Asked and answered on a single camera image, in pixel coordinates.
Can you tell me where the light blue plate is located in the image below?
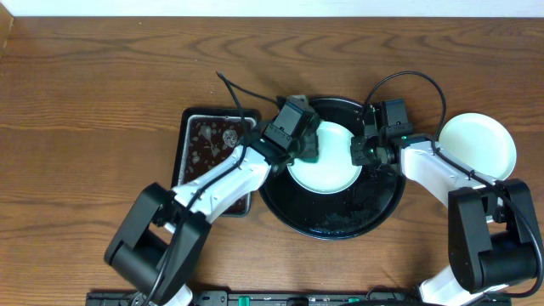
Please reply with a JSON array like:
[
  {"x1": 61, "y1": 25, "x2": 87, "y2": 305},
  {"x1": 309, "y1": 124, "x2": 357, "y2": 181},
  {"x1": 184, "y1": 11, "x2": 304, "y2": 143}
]
[
  {"x1": 287, "y1": 121, "x2": 362, "y2": 195},
  {"x1": 439, "y1": 113, "x2": 517, "y2": 180}
]

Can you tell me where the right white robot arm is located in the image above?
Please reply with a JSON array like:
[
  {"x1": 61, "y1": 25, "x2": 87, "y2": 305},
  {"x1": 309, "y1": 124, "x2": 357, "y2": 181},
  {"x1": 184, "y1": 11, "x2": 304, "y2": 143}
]
[{"x1": 350, "y1": 133, "x2": 543, "y2": 305}]

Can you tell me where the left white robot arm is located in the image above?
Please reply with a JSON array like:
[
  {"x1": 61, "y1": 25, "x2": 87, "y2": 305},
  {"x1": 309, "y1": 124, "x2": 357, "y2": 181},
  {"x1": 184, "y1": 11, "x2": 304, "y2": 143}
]
[{"x1": 104, "y1": 119, "x2": 320, "y2": 305}]

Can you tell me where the black round serving tray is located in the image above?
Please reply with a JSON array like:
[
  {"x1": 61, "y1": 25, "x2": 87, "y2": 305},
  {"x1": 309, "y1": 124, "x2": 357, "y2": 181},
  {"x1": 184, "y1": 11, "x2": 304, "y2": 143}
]
[{"x1": 257, "y1": 96, "x2": 407, "y2": 241}]

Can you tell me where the black rectangular soapy water tray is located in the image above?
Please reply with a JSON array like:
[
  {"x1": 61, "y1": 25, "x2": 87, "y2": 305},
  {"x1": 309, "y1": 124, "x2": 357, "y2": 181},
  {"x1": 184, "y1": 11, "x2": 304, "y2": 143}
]
[{"x1": 172, "y1": 107, "x2": 269, "y2": 223}]

